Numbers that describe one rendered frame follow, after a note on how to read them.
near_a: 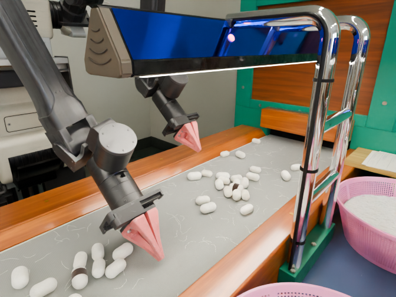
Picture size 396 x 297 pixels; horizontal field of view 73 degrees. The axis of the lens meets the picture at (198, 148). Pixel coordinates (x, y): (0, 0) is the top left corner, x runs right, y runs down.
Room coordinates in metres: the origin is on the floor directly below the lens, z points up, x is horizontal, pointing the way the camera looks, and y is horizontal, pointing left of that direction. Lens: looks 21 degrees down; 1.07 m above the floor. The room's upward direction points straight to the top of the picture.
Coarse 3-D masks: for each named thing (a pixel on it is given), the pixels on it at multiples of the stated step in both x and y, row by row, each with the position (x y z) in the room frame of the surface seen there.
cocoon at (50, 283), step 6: (42, 282) 0.28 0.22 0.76; (48, 282) 0.29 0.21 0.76; (54, 282) 0.29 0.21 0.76; (36, 288) 0.28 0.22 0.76; (42, 288) 0.28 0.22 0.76; (48, 288) 0.28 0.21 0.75; (54, 288) 0.28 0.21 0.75; (30, 294) 0.27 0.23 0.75; (36, 294) 0.27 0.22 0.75; (42, 294) 0.27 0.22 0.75
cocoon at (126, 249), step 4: (124, 244) 0.36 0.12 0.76; (128, 244) 0.36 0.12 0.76; (120, 248) 0.35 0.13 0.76; (124, 248) 0.35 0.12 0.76; (128, 248) 0.36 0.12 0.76; (132, 248) 0.36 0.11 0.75; (116, 252) 0.34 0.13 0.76; (120, 252) 0.34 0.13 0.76; (124, 252) 0.35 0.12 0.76; (128, 252) 0.35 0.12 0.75; (116, 256) 0.34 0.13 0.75; (120, 256) 0.34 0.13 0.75; (124, 256) 0.35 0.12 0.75
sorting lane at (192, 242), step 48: (288, 144) 0.91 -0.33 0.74; (144, 192) 0.57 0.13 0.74; (192, 192) 0.57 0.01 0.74; (288, 192) 0.57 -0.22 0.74; (48, 240) 0.40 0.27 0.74; (96, 240) 0.40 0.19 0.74; (192, 240) 0.40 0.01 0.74; (240, 240) 0.40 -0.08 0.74; (0, 288) 0.29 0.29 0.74; (96, 288) 0.29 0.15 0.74; (144, 288) 0.29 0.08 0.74
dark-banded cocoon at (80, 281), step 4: (76, 268) 0.31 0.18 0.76; (76, 276) 0.29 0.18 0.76; (80, 276) 0.29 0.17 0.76; (84, 276) 0.30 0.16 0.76; (72, 280) 0.29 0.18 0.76; (76, 280) 0.29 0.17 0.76; (80, 280) 0.29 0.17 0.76; (84, 280) 0.29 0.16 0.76; (72, 284) 0.29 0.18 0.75; (76, 284) 0.29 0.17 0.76; (80, 284) 0.29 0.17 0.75; (84, 284) 0.29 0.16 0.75; (76, 288) 0.28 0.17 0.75; (80, 288) 0.29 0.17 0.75
